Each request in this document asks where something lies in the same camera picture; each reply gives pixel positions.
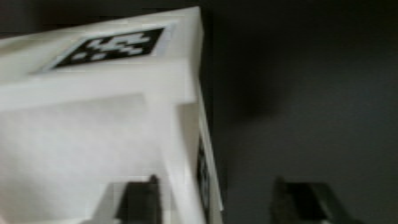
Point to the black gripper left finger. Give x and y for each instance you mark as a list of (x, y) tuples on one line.
[(130, 204)]

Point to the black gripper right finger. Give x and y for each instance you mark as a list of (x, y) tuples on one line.
[(306, 204)]

